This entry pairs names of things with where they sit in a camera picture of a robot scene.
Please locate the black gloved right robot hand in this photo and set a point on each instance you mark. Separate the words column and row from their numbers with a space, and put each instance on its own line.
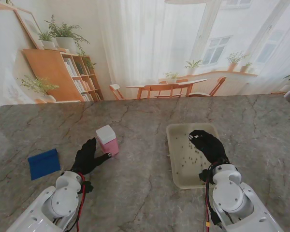
column 212, row 149

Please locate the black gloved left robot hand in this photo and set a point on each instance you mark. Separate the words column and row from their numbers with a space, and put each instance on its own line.
column 85, row 159

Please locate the pink square jar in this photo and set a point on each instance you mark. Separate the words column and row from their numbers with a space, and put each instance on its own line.
column 111, row 146

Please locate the white square jar lid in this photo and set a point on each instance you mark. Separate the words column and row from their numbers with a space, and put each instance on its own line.
column 105, row 134

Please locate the blue plastic scraper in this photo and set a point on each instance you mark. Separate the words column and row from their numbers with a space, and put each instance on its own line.
column 43, row 164

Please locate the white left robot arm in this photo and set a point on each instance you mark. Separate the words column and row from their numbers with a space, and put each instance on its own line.
column 62, row 200

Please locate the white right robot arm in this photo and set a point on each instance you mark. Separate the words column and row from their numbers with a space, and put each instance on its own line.
column 229, row 198

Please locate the scattered green beans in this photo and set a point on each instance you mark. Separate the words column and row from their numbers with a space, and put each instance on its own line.
column 190, row 158

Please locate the cream baking tray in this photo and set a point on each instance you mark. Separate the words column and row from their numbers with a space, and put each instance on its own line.
column 181, row 174

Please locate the wooden chair with curved back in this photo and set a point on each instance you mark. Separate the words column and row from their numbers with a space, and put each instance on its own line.
column 220, row 83

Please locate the wooden chair with white back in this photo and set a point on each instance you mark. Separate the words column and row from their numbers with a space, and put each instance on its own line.
column 114, row 88

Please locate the wooden chair with slatted back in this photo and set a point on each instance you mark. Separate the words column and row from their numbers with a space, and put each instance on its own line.
column 164, row 88

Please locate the wooden dining table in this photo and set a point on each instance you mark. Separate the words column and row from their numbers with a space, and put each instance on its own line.
column 169, row 84

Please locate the small plant on dining table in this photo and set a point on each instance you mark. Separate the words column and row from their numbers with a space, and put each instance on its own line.
column 172, row 77

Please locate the green windowsill plant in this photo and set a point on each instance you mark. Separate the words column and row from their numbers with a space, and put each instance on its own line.
column 193, row 65

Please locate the plant in terracotta pot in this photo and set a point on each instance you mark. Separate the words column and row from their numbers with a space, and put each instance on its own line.
column 233, row 65

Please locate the small windowsill pot plant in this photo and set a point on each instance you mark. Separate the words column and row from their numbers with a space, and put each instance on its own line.
column 245, row 68

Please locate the leafy plant beside bookshelf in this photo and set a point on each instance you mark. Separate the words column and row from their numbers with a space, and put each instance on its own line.
column 38, row 85

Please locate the wooden bookshelf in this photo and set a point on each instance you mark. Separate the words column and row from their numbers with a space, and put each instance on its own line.
column 50, row 72

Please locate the trailing ivy plant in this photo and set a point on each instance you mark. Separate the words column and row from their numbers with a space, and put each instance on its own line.
column 88, row 63

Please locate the large plant in white pot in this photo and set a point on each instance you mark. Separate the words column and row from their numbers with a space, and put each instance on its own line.
column 65, row 42

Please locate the small plant in white pot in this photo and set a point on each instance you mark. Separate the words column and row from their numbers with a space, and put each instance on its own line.
column 48, row 44

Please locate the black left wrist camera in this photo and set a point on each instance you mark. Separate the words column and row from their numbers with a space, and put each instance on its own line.
column 87, row 187

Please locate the wooden picture frame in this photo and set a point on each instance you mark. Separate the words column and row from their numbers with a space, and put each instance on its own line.
column 30, row 26

